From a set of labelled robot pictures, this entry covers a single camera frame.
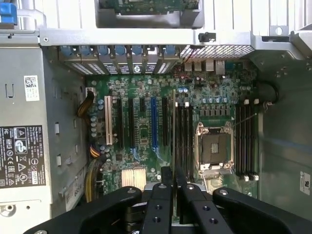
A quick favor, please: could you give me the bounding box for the black RAM slot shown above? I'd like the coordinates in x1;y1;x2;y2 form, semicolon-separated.
241;98;247;181
252;98;259;181
177;101;184;181
235;104;242;176
246;104;252;181
184;101;193;183

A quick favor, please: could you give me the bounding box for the blue expansion slot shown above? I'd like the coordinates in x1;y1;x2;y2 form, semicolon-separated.
150;97;157;148

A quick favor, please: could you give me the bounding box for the long black expansion slot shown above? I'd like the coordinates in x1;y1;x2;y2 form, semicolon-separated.
128;97;136;150
115;97;124;150
161;97;169;147

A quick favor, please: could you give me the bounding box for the white expansion slot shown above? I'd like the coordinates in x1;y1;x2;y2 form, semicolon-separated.
104;95;114;145

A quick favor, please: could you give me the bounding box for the silver finned chipset heatsink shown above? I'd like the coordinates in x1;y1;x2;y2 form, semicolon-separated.
121;167;147;188

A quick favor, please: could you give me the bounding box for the metal socket cover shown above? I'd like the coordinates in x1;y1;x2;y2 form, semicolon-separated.
202;168;233;182

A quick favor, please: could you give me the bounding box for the metal CPU socket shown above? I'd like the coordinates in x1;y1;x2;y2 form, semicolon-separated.
195;121;236;173

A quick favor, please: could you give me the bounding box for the thin metal locking lever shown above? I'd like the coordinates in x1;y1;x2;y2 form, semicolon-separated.
231;112;258;127

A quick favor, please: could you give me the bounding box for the silver open PC case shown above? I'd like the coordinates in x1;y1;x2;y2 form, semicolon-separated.
0;24;312;234

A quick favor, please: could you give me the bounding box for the green motherboard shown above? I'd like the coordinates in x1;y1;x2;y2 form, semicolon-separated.
85;57;259;195

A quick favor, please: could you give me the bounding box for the black round plastic knob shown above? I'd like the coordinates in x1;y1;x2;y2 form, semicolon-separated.
257;80;279;104

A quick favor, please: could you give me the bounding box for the grey power supply unit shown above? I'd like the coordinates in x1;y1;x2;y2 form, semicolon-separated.
0;46;53;217

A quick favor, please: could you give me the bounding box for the green circuit card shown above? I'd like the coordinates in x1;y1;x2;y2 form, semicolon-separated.
113;0;198;16

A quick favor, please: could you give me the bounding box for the large blue plastic clip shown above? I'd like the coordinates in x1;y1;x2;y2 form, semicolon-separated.
0;3;18;25

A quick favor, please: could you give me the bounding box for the thick yellow black wire bundle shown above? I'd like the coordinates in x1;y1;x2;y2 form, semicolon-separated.
83;158;104;203

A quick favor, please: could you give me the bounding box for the multicolour wire bundle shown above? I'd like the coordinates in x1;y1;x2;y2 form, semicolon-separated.
88;144;108;159

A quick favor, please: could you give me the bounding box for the thin red black wire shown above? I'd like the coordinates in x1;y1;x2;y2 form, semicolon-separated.
182;45;196;64

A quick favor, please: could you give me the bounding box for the black intrusion switch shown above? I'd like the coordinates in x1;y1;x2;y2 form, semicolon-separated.
198;31;216;45

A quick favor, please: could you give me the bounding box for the grey metal bracket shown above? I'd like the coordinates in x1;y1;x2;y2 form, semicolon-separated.
289;23;312;47

